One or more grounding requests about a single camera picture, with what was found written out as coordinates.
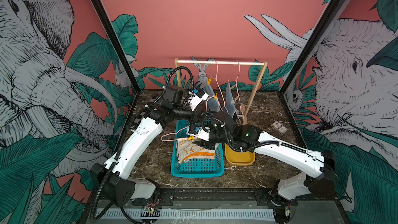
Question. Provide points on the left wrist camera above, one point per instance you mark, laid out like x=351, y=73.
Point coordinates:
x=196, y=97

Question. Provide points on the blue towel right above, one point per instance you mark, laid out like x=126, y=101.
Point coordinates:
x=230, y=103

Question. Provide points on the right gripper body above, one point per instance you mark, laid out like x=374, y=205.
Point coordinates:
x=215, y=138

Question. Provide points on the pink hanger right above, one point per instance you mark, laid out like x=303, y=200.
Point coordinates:
x=240, y=117

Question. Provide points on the checkered chess board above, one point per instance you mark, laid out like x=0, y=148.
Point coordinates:
x=150, y=102

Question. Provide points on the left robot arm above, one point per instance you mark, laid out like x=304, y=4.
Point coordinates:
x=110, y=179

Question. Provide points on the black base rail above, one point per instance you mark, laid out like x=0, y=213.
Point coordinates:
x=261, y=196

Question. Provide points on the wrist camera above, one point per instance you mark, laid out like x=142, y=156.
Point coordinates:
x=196, y=97
x=197, y=132

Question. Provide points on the white orange lion towel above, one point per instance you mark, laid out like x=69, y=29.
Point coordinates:
x=187, y=151

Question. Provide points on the wooden clothes rack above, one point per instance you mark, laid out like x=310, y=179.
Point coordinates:
x=263, y=65

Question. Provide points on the teal plastic basket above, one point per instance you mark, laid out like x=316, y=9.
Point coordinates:
x=198, y=168

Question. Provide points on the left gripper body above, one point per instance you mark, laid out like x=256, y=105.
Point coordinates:
x=184, y=112

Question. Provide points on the yellow plastic tray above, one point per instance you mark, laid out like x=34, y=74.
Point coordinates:
x=239, y=158

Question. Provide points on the blue towel left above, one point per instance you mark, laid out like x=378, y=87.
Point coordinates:
x=211, y=103

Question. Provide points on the small card box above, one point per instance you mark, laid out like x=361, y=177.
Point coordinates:
x=279, y=127

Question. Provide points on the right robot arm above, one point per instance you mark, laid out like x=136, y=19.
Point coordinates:
x=316, y=177

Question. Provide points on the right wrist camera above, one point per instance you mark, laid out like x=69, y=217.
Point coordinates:
x=197, y=132

